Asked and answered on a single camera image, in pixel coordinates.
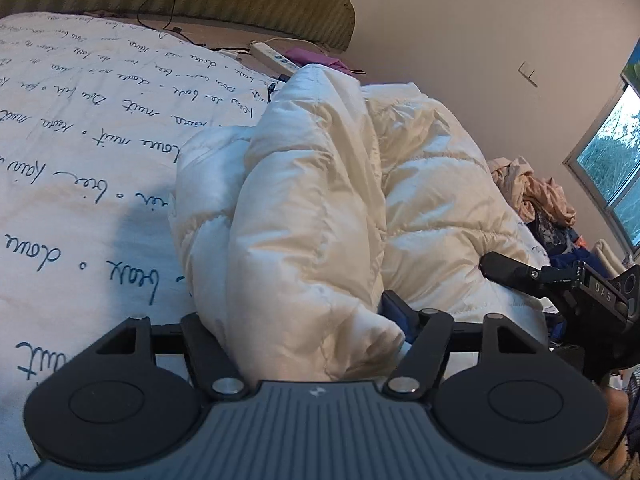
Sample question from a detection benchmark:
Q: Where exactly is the white wall switch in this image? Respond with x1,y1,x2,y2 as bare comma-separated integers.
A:
518,61,538,88

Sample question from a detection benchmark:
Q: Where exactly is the white script-printed bedsheet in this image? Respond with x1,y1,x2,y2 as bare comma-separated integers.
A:
1,13,271,479

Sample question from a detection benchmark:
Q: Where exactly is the cream rolled towel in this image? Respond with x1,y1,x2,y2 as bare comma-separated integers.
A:
591,238,627,278

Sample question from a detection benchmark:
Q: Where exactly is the black headboard cable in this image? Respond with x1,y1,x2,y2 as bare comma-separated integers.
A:
135,0,189,34

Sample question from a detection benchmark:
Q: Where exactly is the white puffer jacket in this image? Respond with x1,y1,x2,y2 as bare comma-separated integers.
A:
169,65,548,382

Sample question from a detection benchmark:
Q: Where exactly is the side wall window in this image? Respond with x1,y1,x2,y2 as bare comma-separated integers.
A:
564,48,640,258

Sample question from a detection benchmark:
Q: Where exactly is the white power strip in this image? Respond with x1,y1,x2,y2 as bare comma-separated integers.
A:
250,41,299,77

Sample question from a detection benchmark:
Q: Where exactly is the peach crumpled garment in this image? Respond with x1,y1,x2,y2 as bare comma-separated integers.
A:
488,157,577,228

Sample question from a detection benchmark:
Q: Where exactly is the dark blue clothes pile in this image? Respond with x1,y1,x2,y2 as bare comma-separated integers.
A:
527,209,613,278

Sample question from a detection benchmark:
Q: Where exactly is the purple garment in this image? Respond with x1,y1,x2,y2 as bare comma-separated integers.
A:
285,48,350,74

